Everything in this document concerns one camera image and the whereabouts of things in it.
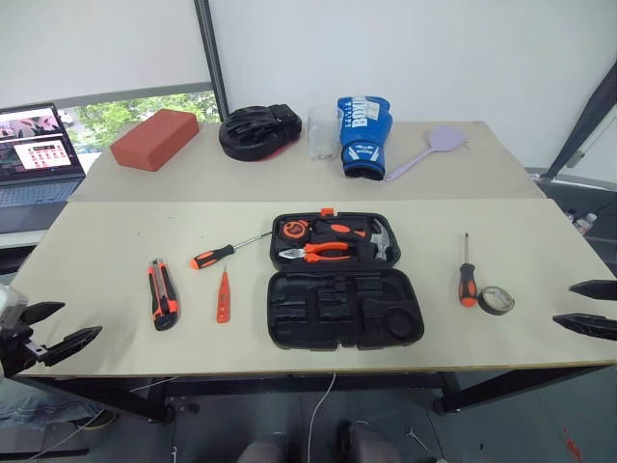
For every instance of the small plastic bottle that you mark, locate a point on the small plastic bottle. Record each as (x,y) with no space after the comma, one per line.
(585,224)

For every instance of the orange black tape measure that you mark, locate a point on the orange black tape measure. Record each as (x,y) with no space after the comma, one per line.
(294,228)

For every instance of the orange voltage tester pen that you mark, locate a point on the orange voltage tester pen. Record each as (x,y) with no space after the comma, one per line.
(223,299)

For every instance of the steel claw hammer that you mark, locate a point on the steel claw hammer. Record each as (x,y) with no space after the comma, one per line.
(383,241)

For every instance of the black boxing focus pad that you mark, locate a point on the black boxing focus pad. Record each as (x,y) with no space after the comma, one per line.
(255,135)

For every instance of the black metal table frame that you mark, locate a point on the black metal table frame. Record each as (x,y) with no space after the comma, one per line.
(289,381)

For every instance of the red brown foam block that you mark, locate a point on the red brown foam block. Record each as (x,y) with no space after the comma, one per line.
(154,140)

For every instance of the open laptop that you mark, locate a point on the open laptop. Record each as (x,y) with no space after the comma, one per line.
(34,159)

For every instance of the grey window pole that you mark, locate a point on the grey window pole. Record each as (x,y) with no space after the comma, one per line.
(214,62)

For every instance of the black electrical tape roll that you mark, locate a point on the black electrical tape roll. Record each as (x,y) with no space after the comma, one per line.
(487,304)

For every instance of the person's jeans leg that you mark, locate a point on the person's jeans leg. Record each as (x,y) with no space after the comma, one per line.
(34,402)

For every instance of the clear plastic cup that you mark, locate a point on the clear plastic cup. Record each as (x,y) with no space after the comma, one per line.
(322,135)

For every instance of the small metal hex key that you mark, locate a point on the small metal hex key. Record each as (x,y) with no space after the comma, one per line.
(417,439)

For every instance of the lilac spatula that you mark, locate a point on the lilac spatula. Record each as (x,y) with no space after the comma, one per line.
(446,139)

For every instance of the person's dark shoe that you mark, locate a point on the person's dark shoe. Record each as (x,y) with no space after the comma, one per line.
(99,419)

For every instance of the orange black utility knife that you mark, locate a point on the orange black utility knife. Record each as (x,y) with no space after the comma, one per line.
(164,299)

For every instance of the dark slanted stand leg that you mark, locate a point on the dark slanted stand leg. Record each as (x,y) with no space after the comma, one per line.
(585,118)

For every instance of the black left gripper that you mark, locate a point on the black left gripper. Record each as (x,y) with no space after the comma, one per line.
(21,349)

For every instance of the blue boxing glove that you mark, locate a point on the blue boxing glove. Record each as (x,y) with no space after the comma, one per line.
(364,140)

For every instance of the black tool case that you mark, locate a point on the black tool case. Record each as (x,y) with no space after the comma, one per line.
(337,333)

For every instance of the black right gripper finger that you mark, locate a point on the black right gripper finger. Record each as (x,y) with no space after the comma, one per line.
(600,289)
(595,326)

